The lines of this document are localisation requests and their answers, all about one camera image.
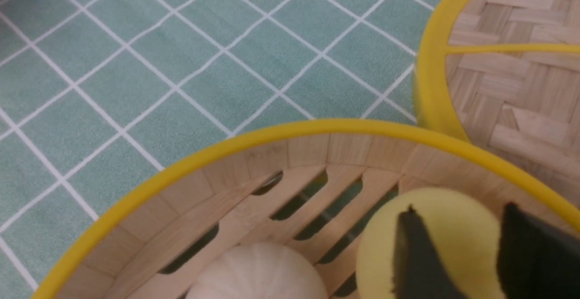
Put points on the woven bamboo steamer lid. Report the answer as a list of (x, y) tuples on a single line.
[(504, 75)]

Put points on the bamboo steamer tray yellow rim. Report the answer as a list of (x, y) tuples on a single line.
[(303, 184)]

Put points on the yellow bun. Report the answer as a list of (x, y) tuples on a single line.
[(465, 234)]

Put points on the green checkered tablecloth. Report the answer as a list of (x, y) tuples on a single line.
[(99, 95)]

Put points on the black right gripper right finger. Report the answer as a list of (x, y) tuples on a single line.
[(535, 259)]

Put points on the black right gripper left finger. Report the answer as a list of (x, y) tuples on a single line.
[(418, 272)]

